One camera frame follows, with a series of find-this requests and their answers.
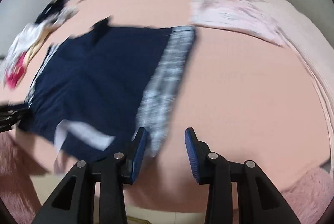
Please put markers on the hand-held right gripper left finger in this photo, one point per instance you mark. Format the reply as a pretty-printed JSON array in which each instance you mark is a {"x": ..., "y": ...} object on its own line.
[{"x": 138, "y": 158}]

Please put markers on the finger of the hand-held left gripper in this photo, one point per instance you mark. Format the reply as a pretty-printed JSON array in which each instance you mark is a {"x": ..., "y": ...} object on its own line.
[
  {"x": 13, "y": 109},
  {"x": 14, "y": 122}
]

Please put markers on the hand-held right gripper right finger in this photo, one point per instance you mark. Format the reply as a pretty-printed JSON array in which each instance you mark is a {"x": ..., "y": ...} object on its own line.
[{"x": 191, "y": 156}]

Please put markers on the navy striped pants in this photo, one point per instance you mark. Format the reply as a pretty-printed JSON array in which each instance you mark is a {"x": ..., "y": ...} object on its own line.
[{"x": 104, "y": 77}]

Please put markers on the pile of assorted clothes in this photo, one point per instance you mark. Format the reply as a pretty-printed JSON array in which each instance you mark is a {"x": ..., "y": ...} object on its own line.
[{"x": 23, "y": 41}]

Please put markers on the pink red garment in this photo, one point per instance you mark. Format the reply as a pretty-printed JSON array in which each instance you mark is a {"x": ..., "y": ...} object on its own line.
[{"x": 15, "y": 72}]

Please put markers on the pink fluffy rug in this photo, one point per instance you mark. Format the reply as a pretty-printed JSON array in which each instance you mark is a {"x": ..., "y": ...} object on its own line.
[{"x": 15, "y": 174}]

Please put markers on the pale yellow garment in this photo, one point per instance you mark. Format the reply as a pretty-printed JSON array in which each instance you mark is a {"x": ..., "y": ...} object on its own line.
[{"x": 39, "y": 43}]

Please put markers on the pink sheeted bed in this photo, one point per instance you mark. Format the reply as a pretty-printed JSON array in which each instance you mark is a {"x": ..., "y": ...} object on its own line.
[{"x": 234, "y": 98}]

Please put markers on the navy garment with white trim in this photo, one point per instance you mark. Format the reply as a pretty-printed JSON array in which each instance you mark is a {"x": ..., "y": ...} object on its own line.
[{"x": 49, "y": 12}]

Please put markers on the grey patterned small garment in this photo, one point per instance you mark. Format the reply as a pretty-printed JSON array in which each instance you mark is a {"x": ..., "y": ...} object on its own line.
[{"x": 67, "y": 13}]

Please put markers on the pink printed folded pajamas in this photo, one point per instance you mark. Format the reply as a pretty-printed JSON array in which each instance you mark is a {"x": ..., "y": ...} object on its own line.
[{"x": 234, "y": 17}]

